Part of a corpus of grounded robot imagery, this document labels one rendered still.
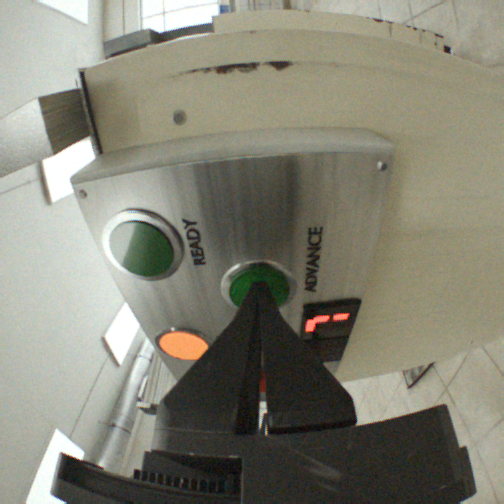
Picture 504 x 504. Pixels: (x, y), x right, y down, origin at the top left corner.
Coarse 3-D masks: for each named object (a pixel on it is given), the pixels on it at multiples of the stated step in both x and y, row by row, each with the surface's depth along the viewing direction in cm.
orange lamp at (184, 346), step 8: (168, 336) 15; (176, 336) 15; (184, 336) 15; (192, 336) 15; (168, 344) 16; (176, 344) 16; (184, 344) 16; (192, 344) 16; (200, 344) 16; (168, 352) 17; (176, 352) 17; (184, 352) 16; (192, 352) 16; (200, 352) 16
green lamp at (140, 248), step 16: (128, 224) 10; (144, 224) 10; (112, 240) 11; (128, 240) 11; (144, 240) 11; (160, 240) 11; (128, 256) 11; (144, 256) 11; (160, 256) 11; (144, 272) 12; (160, 272) 12
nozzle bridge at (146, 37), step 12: (204, 24) 60; (120, 36) 53; (132, 36) 53; (144, 36) 54; (156, 36) 58; (168, 36) 62; (180, 36) 62; (192, 36) 63; (108, 48) 54; (120, 48) 55; (132, 48) 57
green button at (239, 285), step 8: (248, 272) 12; (256, 272) 12; (264, 272) 12; (272, 272) 12; (232, 280) 12; (240, 280) 12; (248, 280) 12; (256, 280) 12; (264, 280) 12; (272, 280) 12; (280, 280) 12; (232, 288) 13; (240, 288) 12; (272, 288) 12; (280, 288) 12; (288, 288) 13; (232, 296) 13; (240, 296) 13; (280, 296) 13; (288, 296) 13; (280, 304) 13
